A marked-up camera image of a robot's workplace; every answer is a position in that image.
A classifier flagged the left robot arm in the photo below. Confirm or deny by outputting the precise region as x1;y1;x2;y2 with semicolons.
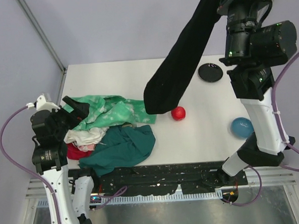
28;94;95;224

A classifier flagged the grey aluminium frame post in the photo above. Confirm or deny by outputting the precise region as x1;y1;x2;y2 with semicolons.
15;0;66;74

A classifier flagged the red cloth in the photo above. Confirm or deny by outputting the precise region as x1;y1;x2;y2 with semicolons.
66;143;93;161

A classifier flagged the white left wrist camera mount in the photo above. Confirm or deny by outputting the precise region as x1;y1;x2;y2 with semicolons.
26;93;60;112

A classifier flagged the green tie-dye cloth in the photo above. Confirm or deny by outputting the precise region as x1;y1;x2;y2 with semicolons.
73;95;157;131

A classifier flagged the white printed cloth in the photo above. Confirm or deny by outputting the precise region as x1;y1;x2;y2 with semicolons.
64;127;109;146

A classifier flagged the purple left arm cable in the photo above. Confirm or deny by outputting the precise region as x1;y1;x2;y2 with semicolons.
0;104;64;224

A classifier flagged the red ball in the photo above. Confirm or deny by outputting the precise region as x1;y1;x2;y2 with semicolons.
171;106;186;121

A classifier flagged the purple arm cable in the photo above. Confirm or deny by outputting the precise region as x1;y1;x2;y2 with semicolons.
0;104;64;224
83;46;299;214

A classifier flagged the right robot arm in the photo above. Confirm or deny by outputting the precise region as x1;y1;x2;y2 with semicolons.
217;0;297;184

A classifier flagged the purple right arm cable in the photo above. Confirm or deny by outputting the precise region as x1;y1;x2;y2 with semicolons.
83;46;299;214

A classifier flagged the blue bowl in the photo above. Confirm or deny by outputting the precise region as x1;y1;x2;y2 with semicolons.
231;117;254;139

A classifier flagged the pink patterned cloth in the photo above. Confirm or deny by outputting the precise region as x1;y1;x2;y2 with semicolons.
77;144;96;152

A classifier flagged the black cloth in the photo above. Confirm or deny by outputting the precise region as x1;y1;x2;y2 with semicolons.
143;0;221;114

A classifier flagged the black round plate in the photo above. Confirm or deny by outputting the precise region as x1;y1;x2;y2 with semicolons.
197;63;223;83

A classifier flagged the black table edge rail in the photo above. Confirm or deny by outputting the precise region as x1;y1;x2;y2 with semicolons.
66;159;249;199

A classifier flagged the white slotted cable duct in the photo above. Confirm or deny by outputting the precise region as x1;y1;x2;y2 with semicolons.
38;189;223;208

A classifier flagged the dark teal cloth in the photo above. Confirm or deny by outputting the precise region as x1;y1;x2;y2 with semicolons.
78;125;156;176

